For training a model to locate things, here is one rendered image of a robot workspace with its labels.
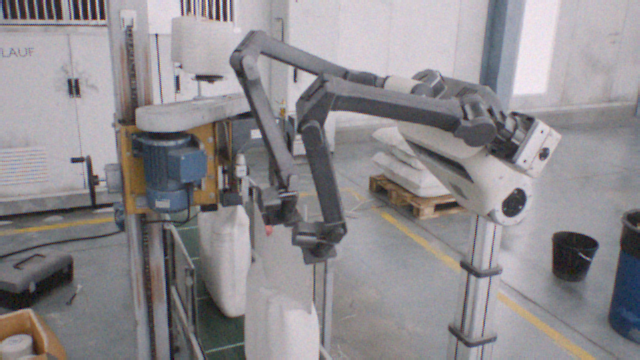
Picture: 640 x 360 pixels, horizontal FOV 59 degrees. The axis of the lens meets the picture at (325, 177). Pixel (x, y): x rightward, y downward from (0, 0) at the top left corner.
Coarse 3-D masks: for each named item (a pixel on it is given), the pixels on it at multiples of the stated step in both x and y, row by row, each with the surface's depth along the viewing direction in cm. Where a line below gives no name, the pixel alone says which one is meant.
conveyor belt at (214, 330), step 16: (192, 208) 375; (176, 224) 349; (192, 224) 350; (192, 240) 328; (192, 256) 309; (208, 304) 263; (208, 320) 251; (224, 320) 251; (240, 320) 251; (208, 336) 239; (224, 336) 240; (240, 336) 240; (208, 352) 229; (224, 352) 229; (240, 352) 230
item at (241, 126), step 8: (232, 120) 202; (240, 120) 203; (248, 120) 204; (280, 120) 209; (232, 128) 202; (240, 128) 204; (248, 128) 205; (256, 128) 206; (280, 128) 210; (288, 128) 212; (232, 136) 203; (240, 136) 205; (248, 136) 206; (232, 144) 204; (240, 144) 206; (248, 144) 207; (256, 144) 208; (264, 144) 210; (232, 152) 205; (240, 152) 207; (232, 160) 206; (232, 168) 207; (232, 176) 208; (272, 176) 218; (232, 184) 209
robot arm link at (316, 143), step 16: (304, 128) 120; (304, 144) 127; (320, 144) 124; (320, 160) 131; (320, 176) 135; (320, 192) 140; (336, 192) 140; (320, 208) 146; (336, 208) 144; (336, 224) 147
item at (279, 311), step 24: (264, 240) 196; (288, 240) 179; (264, 264) 199; (288, 264) 182; (264, 288) 193; (288, 288) 184; (312, 288) 172; (264, 312) 191; (288, 312) 181; (312, 312) 184; (264, 336) 192; (288, 336) 182; (312, 336) 186
